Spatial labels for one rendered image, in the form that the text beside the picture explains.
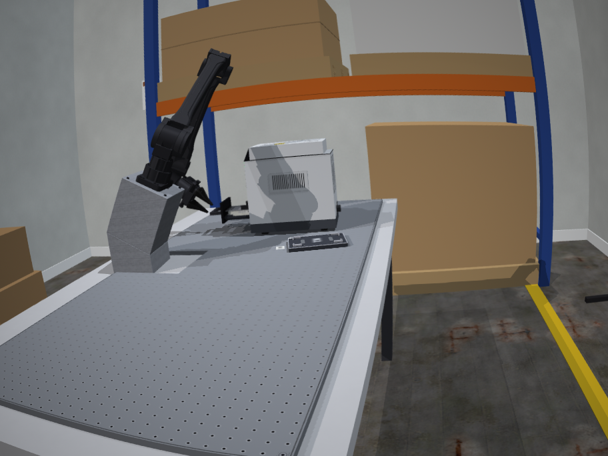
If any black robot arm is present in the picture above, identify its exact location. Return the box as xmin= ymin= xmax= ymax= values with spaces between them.
xmin=136 ymin=48 xmax=233 ymax=192

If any grey heat sealer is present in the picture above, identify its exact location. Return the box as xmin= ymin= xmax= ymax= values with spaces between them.
xmin=210 ymin=138 xmax=341 ymax=234

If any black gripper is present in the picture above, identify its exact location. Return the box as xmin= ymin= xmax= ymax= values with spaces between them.
xmin=176 ymin=177 xmax=213 ymax=213

